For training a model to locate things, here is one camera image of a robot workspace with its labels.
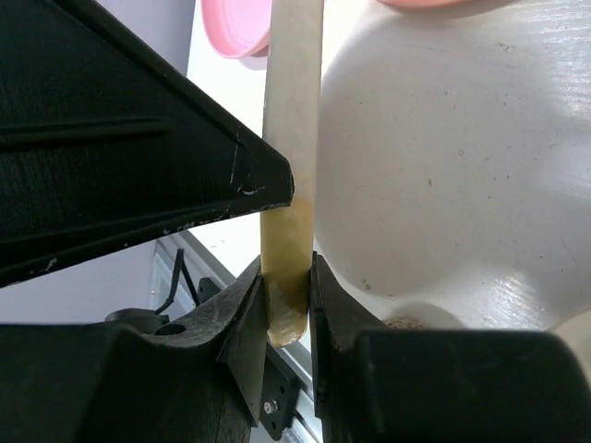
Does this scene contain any small speckled ceramic cup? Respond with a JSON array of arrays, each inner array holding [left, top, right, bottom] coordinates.
[[385, 317, 427, 329]]

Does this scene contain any aluminium table edge rail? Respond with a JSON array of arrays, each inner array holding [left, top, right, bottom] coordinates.
[[151, 233, 322, 442]]

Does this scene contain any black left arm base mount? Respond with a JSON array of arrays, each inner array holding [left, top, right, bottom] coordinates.
[[105, 260, 299, 442]]

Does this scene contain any cream and yellow plate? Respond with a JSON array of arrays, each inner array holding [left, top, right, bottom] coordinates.
[[260, 0, 324, 347]]

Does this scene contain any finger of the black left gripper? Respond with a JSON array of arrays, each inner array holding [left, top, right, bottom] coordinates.
[[1, 1, 292, 286]]

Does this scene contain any solid pink plate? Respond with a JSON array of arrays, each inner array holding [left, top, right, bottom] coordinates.
[[200, 0, 272, 59]]

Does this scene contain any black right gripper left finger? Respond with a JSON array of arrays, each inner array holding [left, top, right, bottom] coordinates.
[[1, 260, 266, 442]]

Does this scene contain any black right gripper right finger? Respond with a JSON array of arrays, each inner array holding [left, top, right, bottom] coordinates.
[[309, 255, 590, 442]]

